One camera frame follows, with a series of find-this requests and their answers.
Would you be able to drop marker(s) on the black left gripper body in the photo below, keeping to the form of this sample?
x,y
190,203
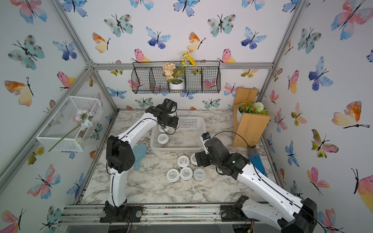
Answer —
x,y
171,121

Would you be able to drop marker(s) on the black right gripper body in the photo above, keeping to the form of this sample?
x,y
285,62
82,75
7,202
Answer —
x,y
206,160

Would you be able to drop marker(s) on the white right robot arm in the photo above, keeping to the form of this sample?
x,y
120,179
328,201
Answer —
x,y
285,212

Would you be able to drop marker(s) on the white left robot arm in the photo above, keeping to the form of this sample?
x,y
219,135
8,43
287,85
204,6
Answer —
x,y
119,151

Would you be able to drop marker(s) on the yogurt cup without cap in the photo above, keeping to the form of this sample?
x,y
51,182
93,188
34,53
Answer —
x,y
199,174

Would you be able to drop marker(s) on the white plastic perforated basket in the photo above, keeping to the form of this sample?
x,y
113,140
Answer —
x,y
186,138

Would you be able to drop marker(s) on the blue black work glove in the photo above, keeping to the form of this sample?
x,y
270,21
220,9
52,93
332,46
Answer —
x,y
256,160

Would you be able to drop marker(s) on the wooden corner shelf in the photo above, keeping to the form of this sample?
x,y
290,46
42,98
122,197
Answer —
x,y
251,126

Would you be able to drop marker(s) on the white pot beige flowers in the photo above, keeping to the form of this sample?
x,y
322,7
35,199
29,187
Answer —
x,y
176,73

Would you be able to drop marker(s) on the white pot green plant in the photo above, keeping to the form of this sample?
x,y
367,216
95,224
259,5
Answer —
x,y
251,108

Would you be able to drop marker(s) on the pink artificial flower stem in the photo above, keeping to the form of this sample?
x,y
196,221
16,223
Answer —
x,y
75,132

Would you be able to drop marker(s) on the black wire wall basket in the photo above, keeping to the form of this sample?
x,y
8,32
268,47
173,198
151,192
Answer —
x,y
147,78

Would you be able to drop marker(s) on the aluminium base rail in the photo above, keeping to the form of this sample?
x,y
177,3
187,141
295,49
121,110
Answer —
x,y
158,214

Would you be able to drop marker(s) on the white wire mesh box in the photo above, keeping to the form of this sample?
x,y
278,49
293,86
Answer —
x,y
63,114

